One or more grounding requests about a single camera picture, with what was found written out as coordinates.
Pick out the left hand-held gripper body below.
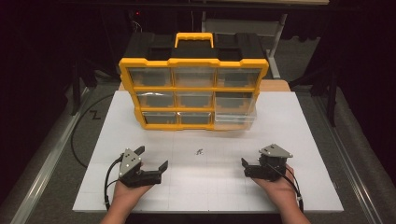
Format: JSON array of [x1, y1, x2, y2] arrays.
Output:
[[118, 148, 163, 189]]

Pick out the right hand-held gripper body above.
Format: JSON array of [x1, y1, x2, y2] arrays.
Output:
[[244, 143, 293, 182]]

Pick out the clear plastic organizer drawer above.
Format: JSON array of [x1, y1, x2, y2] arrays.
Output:
[[214, 91, 259, 131]]

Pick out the yellow black drawer organizer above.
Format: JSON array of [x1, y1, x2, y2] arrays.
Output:
[[118, 32, 270, 132]]

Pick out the person's left hand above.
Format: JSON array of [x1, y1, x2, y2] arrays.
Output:
[[113, 181, 154, 202]]

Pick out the person's right hand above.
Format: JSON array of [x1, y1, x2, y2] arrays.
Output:
[[251, 165, 298, 204]]

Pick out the group of clear plastic drawers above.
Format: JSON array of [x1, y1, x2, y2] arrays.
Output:
[[128, 66, 262, 125]]

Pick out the black tripod stand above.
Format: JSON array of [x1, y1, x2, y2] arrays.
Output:
[[289, 60, 340, 128], [69, 57, 98, 117]]

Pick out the white metal stand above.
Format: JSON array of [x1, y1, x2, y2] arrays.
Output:
[[201, 13, 288, 79]]

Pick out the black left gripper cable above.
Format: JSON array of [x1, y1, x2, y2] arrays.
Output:
[[104, 155, 124, 213]]

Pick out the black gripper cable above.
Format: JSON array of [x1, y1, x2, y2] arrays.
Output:
[[266, 162, 304, 213], [104, 155, 124, 213]]

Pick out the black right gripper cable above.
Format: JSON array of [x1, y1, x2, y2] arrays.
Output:
[[266, 162, 304, 213]]

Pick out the black floor cable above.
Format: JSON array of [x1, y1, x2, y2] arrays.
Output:
[[70, 92, 115, 169]]

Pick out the aluminium floor rail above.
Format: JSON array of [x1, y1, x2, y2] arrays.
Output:
[[9, 87, 92, 224], [311, 92, 385, 224]]

